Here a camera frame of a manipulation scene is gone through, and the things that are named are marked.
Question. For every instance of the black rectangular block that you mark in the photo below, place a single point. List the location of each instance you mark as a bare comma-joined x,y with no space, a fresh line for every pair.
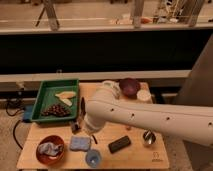
119,144

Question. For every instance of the small steel cup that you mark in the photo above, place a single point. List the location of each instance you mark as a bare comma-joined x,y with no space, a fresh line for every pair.
149,138

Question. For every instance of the dark marker pen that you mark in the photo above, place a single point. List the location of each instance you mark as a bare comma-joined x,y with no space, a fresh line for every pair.
83,111

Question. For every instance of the red bowl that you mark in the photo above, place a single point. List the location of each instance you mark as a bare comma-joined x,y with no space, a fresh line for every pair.
48,160

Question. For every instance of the green plastic tray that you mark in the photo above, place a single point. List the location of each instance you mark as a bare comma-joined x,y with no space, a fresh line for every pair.
46,97

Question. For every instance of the blue power box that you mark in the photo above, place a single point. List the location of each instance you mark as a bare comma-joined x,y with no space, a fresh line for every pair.
27,114

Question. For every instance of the pale banana slice lower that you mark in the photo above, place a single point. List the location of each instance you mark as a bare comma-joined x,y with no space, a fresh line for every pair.
67,102

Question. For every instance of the white paper cup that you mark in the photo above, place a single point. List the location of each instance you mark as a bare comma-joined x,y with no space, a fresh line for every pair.
143,95

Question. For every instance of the crumpled grey cloth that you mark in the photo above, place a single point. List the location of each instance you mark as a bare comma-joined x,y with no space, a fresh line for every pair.
50,149

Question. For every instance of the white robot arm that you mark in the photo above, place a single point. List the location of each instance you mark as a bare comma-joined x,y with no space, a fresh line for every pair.
191,123

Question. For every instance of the blue sponge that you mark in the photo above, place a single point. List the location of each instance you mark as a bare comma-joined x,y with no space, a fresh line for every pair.
80,143

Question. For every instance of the blue plastic cup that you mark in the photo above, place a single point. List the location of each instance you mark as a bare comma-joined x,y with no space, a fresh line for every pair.
93,158

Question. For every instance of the dark grapes bunch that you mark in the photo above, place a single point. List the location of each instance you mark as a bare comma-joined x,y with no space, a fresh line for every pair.
56,110

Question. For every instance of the dark purple bowl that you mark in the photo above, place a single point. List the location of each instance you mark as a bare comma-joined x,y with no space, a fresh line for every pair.
129,87

